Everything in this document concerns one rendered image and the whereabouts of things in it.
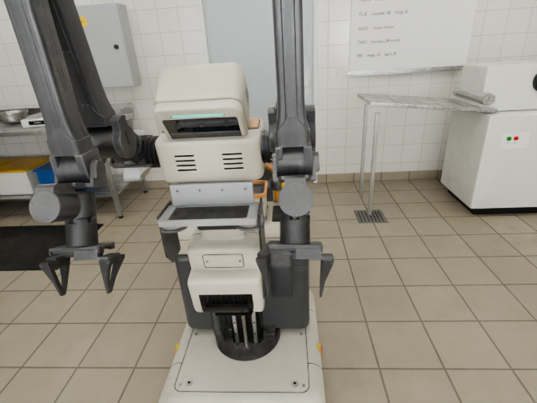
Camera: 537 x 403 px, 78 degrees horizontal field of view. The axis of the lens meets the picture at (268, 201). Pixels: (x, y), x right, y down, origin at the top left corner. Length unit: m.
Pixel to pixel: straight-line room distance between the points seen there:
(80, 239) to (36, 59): 0.33
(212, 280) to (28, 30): 0.72
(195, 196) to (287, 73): 0.45
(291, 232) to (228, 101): 0.33
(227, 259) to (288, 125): 0.54
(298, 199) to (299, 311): 0.98
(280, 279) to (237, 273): 0.20
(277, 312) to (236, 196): 0.72
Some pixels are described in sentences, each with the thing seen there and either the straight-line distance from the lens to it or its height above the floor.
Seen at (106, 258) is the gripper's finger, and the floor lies 1.07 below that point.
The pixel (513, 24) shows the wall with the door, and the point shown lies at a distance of 4.08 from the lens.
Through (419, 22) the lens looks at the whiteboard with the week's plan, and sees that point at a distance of 3.72.
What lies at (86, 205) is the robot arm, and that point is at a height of 1.15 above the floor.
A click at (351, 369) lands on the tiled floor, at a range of 1.82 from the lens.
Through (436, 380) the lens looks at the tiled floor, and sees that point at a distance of 1.88.
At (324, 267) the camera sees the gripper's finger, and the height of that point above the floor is 1.05.
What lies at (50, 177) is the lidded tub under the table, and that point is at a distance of 3.83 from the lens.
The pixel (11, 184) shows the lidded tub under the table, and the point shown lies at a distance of 4.11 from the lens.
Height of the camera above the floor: 1.41
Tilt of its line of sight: 25 degrees down
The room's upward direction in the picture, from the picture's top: 4 degrees counter-clockwise
